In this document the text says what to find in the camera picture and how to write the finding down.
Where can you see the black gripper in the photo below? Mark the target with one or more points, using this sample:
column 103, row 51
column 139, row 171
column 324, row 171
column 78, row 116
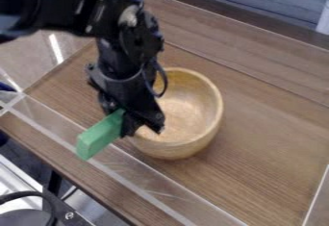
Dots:
column 133, row 95

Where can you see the green rectangular block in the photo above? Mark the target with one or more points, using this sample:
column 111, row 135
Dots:
column 94, row 139

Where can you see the brown wooden bowl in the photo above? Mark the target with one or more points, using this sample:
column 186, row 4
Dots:
column 193, row 106

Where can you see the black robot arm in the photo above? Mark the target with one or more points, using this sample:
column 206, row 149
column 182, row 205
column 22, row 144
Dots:
column 129, row 41

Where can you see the black table leg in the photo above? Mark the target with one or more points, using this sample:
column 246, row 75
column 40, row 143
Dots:
column 55, row 183

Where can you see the black metal bracket with screw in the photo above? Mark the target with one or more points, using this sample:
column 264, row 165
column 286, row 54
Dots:
column 66, row 215

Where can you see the clear acrylic tray enclosure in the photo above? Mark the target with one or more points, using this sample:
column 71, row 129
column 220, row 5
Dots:
column 260, row 176

